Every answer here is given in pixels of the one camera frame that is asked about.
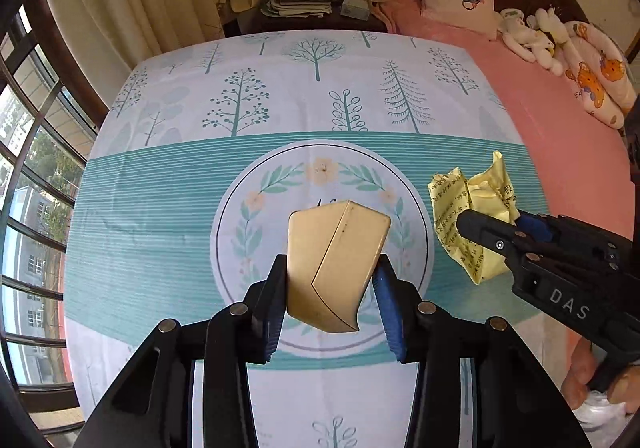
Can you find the beige box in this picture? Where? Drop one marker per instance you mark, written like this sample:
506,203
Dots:
330,258

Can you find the yellow paper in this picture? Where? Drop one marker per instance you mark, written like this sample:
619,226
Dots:
475,208

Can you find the pink bed sheet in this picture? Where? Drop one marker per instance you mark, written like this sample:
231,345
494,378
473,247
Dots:
550,128

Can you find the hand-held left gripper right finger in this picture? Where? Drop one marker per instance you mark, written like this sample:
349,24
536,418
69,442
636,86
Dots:
387,318

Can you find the white plush toy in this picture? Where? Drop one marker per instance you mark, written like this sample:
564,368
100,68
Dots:
547,41
517,33

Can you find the dark wooden nightstand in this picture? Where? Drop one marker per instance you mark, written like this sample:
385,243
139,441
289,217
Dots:
280,24

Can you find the person's right hand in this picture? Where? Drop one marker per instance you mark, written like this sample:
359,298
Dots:
575,373

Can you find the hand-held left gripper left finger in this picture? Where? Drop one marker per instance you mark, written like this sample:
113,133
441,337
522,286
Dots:
265,308

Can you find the tree print tablecloth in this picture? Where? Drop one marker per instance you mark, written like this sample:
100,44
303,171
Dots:
175,228

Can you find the barred window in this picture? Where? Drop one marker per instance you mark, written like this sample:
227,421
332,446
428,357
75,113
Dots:
30,228

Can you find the teal tissue box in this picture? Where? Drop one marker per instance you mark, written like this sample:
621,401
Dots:
355,8

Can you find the bear print pillow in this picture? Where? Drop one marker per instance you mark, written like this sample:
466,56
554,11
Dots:
600,78

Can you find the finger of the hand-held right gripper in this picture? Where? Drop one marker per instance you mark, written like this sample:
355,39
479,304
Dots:
485,228
537,229

